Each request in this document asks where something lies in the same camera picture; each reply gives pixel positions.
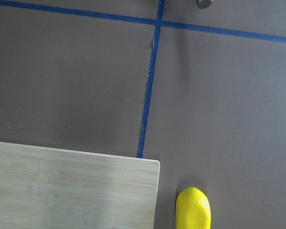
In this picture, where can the grey folded cloth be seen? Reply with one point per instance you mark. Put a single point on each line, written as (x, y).
(203, 4)

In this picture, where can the wooden cutting board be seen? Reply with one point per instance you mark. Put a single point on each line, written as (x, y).
(48, 188)

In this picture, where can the yellow lemon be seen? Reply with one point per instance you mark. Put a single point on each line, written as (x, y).
(192, 210)

